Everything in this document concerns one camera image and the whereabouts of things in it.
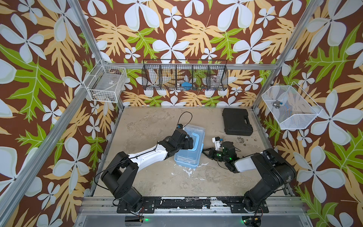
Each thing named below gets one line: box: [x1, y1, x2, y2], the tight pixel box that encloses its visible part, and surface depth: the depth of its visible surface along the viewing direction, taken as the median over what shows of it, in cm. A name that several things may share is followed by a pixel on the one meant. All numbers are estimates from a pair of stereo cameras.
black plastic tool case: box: [222, 107, 254, 137], surface depth 107 cm
